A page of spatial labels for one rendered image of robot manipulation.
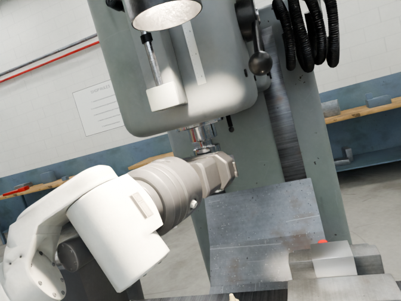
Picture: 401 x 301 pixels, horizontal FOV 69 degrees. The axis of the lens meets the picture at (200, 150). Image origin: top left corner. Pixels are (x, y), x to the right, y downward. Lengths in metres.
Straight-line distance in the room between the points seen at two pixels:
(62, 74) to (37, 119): 1.08
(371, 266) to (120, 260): 0.43
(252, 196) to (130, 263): 0.63
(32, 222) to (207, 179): 0.22
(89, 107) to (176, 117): 5.41
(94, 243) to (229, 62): 0.27
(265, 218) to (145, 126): 0.53
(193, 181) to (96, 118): 5.39
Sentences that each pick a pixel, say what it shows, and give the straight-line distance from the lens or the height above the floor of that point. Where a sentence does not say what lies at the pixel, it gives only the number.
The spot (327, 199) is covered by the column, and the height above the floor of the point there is 1.00.
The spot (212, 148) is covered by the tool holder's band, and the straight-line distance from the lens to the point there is 0.48.
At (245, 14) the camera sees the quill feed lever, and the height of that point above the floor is 1.45.
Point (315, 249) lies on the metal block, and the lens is 0.55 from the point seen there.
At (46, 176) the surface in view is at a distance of 6.26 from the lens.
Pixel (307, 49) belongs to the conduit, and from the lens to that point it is 0.69.
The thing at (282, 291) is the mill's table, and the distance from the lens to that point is 0.72.
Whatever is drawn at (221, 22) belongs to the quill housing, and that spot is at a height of 1.43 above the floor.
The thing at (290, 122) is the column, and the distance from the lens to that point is 0.85.
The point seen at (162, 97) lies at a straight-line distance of 0.38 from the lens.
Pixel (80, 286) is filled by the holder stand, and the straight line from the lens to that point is 0.68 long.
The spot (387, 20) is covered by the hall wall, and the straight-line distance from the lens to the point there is 4.94.
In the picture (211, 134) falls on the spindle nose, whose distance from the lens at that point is 0.49.
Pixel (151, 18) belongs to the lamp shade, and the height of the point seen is 1.43.
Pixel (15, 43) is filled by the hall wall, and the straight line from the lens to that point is 6.90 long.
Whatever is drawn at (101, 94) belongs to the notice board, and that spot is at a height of 2.17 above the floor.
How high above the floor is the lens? 1.32
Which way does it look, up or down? 6 degrees down
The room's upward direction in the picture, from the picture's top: 15 degrees counter-clockwise
